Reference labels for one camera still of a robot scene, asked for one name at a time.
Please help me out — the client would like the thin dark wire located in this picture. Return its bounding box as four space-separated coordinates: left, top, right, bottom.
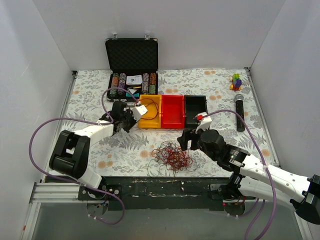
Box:
146 157 198 179

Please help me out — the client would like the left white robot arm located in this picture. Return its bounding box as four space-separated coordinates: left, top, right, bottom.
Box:
49 101 146 200

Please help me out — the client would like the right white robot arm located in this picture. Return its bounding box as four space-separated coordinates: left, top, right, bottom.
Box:
177 129 320 225

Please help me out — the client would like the yellow plastic bin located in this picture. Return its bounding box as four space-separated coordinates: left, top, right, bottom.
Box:
138 94 162 129

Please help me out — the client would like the black plastic bin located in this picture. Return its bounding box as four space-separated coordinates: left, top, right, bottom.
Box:
184 95 208 128

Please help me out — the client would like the red plastic bin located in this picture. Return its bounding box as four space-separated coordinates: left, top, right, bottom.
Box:
161 95 185 129

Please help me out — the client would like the floral table mat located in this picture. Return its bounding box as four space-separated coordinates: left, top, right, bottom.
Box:
62 68 278 177

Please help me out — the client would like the playing card deck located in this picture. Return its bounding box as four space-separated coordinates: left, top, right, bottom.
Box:
126 74 143 86

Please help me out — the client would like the black microphone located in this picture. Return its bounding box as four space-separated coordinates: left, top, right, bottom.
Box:
234 94 246 132

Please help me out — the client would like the black poker chip case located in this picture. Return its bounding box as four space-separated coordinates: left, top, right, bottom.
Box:
105 37 159 102

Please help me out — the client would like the colourful toy block figure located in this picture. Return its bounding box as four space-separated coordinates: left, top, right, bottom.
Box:
229 73 242 91

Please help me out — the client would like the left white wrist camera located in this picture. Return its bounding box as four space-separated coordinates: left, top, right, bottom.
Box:
131 104 148 122

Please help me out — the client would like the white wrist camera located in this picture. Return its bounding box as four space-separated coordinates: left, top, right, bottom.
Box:
195 112 212 134
131 104 148 122

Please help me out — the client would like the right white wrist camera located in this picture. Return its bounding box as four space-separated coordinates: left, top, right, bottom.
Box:
195 112 212 134

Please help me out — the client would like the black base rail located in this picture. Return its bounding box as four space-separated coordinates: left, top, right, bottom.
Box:
78 176 254 211

